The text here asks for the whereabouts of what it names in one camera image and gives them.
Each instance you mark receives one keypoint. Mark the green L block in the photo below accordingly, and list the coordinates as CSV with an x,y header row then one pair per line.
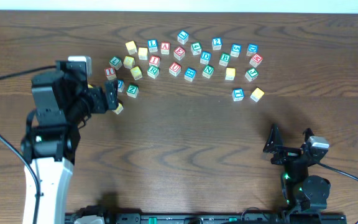
x,y
116,63

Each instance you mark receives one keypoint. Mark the blue L block top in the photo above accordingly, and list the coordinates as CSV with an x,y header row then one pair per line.
x,y
182,37

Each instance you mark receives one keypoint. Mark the red M block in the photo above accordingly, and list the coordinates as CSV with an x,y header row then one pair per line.
x,y
255,60

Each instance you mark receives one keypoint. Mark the yellow C block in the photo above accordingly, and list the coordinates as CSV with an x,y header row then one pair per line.
x,y
230,74

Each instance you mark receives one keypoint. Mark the blue H block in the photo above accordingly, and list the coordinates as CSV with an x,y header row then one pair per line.
x,y
189,74

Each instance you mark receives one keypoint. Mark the green 4 block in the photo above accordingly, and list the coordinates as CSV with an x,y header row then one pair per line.
x,y
196,48

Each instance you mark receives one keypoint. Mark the blue D block middle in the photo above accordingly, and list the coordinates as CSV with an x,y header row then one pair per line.
x,y
205,57

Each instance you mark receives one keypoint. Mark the green N block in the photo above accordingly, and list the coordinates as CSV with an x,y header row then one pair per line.
x,y
208,71

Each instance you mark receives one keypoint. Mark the green B block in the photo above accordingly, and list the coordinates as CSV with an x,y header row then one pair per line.
x,y
224,59

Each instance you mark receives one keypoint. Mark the blue block by gripper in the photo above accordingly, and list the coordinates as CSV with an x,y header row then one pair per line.
x,y
120,86

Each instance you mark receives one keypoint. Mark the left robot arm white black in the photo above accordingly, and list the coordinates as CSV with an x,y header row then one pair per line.
x,y
63,100

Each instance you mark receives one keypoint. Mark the blue l block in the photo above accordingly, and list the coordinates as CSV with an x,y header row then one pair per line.
x,y
182,37
152,45

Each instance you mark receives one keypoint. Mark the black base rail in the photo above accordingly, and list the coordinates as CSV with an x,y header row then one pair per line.
x,y
96,214

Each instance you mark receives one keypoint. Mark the green J block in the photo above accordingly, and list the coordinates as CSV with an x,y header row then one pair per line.
x,y
251,74

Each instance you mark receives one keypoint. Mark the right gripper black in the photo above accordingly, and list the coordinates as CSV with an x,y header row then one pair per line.
x,y
287,154

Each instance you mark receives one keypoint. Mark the yellow block top left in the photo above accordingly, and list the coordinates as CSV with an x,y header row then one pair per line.
x,y
131,47

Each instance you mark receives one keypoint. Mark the blue d block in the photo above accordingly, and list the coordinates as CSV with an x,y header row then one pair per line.
x,y
205,57
252,50

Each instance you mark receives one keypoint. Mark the red I block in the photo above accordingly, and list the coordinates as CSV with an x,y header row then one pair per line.
x,y
154,61

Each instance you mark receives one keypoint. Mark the blue S block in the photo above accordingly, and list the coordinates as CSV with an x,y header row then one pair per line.
x,y
235,50

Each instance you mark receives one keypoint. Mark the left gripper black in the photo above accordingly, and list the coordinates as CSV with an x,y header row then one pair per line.
x,y
99,107

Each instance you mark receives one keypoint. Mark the red block far left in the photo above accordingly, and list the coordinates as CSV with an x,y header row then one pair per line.
x,y
110,73

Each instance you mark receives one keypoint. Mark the yellow K block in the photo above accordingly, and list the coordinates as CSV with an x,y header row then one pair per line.
x,y
257,94

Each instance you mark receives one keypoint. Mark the blue L block left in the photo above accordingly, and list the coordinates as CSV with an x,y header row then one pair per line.
x,y
152,45

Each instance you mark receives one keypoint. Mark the blue T block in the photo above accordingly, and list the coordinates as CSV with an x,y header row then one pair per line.
x,y
238,94

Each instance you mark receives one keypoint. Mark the green Z block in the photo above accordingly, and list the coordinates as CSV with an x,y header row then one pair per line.
x,y
132,91

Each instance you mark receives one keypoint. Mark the yellow block under gripper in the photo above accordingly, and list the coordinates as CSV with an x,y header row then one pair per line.
x,y
119,109

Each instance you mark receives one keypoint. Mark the blue question mark block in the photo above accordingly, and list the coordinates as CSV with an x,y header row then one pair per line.
x,y
217,43

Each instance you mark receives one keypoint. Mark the blue D block right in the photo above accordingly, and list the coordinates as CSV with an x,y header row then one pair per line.
x,y
252,50

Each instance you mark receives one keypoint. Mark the red E block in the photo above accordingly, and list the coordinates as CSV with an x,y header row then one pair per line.
x,y
179,53

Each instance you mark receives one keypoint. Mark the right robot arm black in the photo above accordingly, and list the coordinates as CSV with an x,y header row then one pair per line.
x,y
304,192

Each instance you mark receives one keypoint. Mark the red U block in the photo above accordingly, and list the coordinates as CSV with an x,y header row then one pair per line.
x,y
175,69

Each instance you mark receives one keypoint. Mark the green R block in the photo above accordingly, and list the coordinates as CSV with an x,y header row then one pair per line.
x,y
153,71

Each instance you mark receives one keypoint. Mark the red A block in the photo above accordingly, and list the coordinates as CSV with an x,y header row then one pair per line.
x,y
165,48

